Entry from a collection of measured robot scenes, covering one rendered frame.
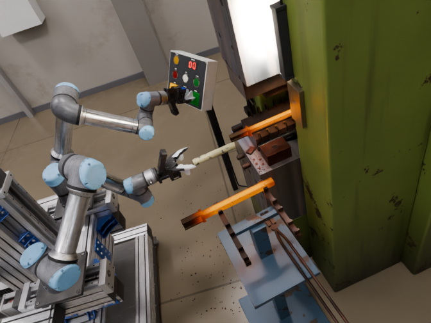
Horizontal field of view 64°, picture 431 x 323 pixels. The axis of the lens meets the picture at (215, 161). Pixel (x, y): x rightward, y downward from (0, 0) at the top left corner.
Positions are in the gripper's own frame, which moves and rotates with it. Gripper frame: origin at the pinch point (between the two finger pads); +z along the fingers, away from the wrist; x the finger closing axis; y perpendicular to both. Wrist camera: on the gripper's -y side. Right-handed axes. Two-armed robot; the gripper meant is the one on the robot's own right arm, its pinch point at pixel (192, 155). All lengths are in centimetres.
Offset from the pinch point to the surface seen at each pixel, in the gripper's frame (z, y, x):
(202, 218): -6.5, 0.4, 37.8
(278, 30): 41, -57, 27
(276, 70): 44, -34, 12
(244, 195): 13.0, 0.6, 35.9
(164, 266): -48, 100, -18
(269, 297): 6, 28, 66
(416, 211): 89, 46, 51
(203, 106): 17.6, 2.2, -37.7
